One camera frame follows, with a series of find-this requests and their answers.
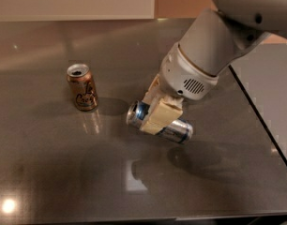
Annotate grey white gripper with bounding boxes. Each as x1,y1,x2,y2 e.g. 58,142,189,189
140,43,219,135

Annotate blue silver Red Bull can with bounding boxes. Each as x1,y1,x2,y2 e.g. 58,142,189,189
126,100,193,143

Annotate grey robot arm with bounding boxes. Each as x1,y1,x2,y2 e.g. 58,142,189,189
140,0,287,134

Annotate copper LaCroix can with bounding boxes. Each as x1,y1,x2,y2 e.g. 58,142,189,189
67,64,98,111

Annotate grey side table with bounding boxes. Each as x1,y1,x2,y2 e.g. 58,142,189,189
230,43,287,165

